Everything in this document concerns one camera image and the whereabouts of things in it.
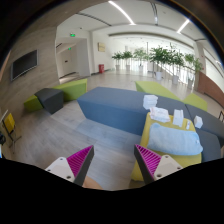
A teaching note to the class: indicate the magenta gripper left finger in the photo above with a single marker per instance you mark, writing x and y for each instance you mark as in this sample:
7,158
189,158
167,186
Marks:
75,167

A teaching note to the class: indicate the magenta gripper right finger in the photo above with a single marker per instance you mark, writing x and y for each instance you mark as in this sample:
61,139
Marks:
153,166

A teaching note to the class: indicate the light blue towel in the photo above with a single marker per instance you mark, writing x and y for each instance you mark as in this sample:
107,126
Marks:
174,141

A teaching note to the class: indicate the crumpled white towel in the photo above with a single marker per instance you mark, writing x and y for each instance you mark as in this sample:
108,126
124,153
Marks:
159,114

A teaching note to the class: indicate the small white bottle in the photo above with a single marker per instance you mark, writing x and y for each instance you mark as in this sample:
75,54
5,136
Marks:
187,125

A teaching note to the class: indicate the folded white cloth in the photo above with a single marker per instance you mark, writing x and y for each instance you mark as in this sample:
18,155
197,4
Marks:
178,117

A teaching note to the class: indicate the small white box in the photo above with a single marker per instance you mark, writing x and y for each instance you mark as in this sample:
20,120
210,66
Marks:
198,122

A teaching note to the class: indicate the large blue bench sofa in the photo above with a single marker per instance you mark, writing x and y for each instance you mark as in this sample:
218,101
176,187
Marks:
118,108

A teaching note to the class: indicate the stack of white towels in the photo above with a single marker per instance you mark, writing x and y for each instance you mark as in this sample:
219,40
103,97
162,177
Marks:
149,101

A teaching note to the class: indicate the grey sofa section right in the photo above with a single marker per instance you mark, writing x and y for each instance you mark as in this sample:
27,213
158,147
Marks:
211,133

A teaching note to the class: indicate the dark grey ottoman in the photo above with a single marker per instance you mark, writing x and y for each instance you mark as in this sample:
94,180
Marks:
51,99

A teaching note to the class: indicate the green bench far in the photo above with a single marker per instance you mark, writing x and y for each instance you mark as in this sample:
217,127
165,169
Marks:
155,88

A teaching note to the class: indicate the green bench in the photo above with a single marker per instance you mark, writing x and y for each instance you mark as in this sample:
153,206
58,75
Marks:
71,91
155,88

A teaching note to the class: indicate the yellow chair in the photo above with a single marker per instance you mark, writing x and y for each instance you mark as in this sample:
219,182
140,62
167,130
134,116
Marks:
9,125

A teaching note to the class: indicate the green bench left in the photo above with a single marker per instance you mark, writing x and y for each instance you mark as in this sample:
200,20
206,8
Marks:
71,91

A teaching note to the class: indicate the red bin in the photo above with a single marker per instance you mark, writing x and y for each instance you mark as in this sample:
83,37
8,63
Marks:
101,68

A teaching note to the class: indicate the potted plant far right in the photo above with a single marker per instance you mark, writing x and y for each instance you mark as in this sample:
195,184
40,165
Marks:
193,66

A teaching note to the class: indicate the large potted plant centre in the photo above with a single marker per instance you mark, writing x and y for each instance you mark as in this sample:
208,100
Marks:
160,56

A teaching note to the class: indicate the potted plant far left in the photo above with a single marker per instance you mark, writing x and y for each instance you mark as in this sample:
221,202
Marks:
118,56

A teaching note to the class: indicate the wall-mounted black television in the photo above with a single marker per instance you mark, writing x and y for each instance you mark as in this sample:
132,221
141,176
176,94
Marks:
24,64

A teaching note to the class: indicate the yellow wall picture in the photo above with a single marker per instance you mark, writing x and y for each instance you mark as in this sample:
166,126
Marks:
101,47

